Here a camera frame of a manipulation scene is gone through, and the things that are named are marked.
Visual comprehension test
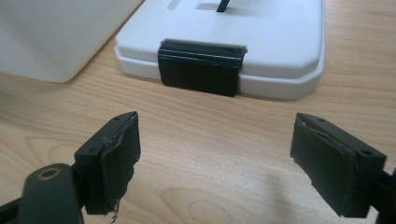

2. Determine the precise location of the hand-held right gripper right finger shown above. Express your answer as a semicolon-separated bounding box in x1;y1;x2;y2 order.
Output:
290;112;388;218

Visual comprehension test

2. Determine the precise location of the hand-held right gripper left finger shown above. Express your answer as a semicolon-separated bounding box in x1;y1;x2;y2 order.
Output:
74;111;142;224

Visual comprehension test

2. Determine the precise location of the white plastic container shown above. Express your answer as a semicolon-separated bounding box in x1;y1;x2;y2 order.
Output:
0;0;145;84

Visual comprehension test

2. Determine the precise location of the white plastic box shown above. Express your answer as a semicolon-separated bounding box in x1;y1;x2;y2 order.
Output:
114;0;327;101

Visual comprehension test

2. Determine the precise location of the black strap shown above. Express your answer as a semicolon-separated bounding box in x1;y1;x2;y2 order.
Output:
216;0;232;13

